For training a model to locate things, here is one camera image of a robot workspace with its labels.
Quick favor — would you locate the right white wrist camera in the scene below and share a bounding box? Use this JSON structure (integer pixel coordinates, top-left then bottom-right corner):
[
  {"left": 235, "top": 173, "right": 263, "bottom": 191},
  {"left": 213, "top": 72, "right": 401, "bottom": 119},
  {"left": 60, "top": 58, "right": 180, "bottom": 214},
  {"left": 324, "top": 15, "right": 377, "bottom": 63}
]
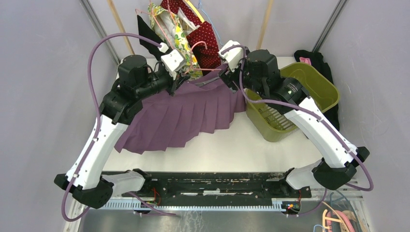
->
[{"left": 218, "top": 40, "right": 247, "bottom": 72}]

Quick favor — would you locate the white slotted cable duct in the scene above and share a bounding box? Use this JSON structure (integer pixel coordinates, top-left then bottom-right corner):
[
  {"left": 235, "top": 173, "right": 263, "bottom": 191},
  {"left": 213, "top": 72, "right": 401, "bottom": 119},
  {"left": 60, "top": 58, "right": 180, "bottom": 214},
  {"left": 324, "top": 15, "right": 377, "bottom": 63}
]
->
[{"left": 101, "top": 199, "right": 286, "bottom": 212}]

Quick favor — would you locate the pile of spare hangers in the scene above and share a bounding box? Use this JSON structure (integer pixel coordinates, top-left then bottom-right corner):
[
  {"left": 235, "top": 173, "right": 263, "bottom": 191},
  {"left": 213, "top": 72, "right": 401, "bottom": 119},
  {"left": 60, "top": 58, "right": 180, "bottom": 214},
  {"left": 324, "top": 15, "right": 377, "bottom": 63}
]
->
[{"left": 313, "top": 190, "right": 367, "bottom": 232}]

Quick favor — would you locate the wooden clothes rack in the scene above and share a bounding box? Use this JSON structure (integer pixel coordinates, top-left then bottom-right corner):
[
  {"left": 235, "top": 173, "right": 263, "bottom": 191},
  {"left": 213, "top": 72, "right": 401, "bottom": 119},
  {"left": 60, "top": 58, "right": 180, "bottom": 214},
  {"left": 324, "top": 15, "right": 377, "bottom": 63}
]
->
[{"left": 106, "top": 0, "right": 276, "bottom": 56}]

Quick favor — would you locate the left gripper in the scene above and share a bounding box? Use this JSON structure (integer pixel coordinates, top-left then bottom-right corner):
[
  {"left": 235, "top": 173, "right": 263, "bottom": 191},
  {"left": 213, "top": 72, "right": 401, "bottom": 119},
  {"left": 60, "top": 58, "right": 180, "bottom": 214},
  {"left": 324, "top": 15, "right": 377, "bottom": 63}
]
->
[{"left": 135, "top": 64, "right": 190, "bottom": 100}]

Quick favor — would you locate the left aluminium frame post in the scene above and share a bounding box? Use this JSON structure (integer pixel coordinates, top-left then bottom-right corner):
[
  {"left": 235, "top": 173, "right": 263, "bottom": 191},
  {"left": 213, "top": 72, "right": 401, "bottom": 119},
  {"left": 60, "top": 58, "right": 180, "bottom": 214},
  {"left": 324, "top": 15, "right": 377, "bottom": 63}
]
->
[{"left": 79, "top": 0, "right": 120, "bottom": 65}]

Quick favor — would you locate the red polka dot skirt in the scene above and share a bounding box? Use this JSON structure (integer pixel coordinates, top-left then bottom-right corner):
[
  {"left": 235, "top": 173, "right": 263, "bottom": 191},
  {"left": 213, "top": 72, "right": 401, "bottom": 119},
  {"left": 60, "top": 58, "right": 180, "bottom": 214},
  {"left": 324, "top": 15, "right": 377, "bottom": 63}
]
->
[{"left": 160, "top": 0, "right": 226, "bottom": 76}]

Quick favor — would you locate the aluminium frame post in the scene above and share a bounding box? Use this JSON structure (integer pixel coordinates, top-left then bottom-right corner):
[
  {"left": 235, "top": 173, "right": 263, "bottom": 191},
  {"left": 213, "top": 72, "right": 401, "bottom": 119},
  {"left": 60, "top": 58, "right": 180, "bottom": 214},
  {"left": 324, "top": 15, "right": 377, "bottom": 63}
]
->
[
  {"left": 79, "top": 0, "right": 120, "bottom": 65},
  {"left": 312, "top": 0, "right": 349, "bottom": 52}
]

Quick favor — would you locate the olive green plastic basket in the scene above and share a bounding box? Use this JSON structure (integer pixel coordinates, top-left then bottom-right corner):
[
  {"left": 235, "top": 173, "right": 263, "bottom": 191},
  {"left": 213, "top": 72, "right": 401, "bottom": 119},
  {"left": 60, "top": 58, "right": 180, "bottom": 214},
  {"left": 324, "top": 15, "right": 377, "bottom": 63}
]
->
[{"left": 246, "top": 62, "right": 340, "bottom": 142}]

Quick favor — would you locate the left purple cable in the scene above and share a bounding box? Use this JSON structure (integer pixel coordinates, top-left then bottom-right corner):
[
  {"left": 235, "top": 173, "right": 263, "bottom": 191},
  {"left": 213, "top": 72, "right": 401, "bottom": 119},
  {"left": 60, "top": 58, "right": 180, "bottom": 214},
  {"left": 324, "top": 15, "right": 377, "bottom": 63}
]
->
[{"left": 60, "top": 32, "right": 177, "bottom": 222}]

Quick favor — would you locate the lemon print skirt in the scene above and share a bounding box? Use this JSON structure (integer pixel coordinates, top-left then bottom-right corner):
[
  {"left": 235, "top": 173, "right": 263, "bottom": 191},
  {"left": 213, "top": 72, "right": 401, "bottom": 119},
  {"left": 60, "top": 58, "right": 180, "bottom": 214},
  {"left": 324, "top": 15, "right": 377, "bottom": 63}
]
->
[{"left": 159, "top": 4, "right": 193, "bottom": 71}]

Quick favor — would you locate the black skirt on rack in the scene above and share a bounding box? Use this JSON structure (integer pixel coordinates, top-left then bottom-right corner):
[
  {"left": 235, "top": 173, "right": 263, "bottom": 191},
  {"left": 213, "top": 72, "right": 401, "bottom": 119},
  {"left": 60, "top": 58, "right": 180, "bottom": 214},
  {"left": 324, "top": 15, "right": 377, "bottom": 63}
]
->
[{"left": 137, "top": 15, "right": 172, "bottom": 61}]

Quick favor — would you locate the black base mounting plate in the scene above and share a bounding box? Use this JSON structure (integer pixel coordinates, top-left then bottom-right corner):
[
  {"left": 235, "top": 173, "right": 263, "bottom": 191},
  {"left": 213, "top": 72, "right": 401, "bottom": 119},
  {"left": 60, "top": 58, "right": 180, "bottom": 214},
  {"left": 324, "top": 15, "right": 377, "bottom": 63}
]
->
[{"left": 135, "top": 172, "right": 312, "bottom": 206}]

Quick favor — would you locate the blue wire hanger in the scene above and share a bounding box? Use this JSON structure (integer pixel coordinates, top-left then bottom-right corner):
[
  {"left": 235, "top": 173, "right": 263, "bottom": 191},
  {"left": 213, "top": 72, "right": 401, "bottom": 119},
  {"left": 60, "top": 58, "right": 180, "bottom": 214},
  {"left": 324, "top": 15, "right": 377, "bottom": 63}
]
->
[{"left": 197, "top": 0, "right": 223, "bottom": 46}]

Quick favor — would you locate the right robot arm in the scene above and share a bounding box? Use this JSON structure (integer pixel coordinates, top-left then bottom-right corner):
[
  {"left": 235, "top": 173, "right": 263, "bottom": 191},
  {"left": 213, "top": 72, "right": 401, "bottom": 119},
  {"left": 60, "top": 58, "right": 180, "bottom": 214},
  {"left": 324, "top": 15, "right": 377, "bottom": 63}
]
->
[{"left": 219, "top": 45, "right": 369, "bottom": 197}]

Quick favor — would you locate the right aluminium frame post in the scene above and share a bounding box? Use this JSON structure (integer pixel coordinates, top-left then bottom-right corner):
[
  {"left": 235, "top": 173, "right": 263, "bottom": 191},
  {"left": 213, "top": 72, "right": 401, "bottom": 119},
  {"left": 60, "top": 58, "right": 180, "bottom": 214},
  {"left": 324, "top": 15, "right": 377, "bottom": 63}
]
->
[{"left": 312, "top": 0, "right": 349, "bottom": 52}]

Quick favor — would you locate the purple pleated skirt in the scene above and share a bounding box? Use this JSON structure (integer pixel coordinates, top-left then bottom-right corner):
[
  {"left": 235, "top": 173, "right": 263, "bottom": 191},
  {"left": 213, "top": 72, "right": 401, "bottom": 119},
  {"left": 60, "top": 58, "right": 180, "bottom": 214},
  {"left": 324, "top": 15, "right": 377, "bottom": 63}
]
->
[{"left": 114, "top": 71, "right": 246, "bottom": 154}]

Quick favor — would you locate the black garment behind basket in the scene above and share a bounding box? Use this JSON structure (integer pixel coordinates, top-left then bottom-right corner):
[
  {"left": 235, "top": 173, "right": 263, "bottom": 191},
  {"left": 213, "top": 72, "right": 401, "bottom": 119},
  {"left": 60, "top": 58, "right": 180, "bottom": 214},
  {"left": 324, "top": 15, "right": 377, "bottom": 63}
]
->
[{"left": 293, "top": 49, "right": 340, "bottom": 131}]

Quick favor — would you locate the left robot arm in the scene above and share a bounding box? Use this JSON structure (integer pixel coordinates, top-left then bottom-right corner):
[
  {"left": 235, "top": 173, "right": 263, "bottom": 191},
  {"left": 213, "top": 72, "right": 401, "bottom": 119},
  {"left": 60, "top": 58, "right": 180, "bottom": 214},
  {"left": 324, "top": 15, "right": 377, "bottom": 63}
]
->
[{"left": 54, "top": 51, "right": 187, "bottom": 209}]

